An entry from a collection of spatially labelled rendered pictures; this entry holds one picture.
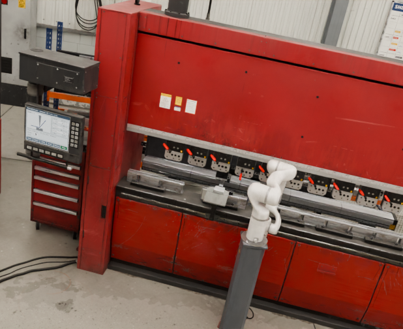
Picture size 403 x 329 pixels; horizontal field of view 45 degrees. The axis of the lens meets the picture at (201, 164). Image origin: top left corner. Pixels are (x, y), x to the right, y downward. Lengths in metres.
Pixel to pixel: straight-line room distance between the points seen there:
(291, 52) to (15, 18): 5.22
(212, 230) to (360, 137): 1.41
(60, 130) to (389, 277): 2.84
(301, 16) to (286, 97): 4.45
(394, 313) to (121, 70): 2.99
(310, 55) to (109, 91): 1.52
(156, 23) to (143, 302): 2.30
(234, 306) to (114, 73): 1.95
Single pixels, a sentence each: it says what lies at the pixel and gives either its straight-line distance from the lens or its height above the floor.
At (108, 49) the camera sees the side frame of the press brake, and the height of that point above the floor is 2.02.
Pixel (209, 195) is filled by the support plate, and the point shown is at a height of 1.00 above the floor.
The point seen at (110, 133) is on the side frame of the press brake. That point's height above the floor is 1.37.
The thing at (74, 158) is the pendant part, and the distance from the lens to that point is 3.61.
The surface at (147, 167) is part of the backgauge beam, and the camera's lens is 4.44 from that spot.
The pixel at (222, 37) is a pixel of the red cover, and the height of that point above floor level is 2.24.
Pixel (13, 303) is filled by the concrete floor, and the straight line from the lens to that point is 4.28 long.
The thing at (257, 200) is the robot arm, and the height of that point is 1.33.
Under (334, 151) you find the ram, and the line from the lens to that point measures 3.88.
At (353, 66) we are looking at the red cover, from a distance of 3.70.
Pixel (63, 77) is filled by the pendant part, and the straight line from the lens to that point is 3.48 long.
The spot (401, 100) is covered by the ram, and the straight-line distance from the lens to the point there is 3.83.
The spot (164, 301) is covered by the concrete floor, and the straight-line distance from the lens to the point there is 4.36.
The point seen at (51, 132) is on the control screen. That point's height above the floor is 1.43.
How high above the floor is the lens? 2.81
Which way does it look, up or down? 24 degrees down
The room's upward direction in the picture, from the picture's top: 11 degrees clockwise
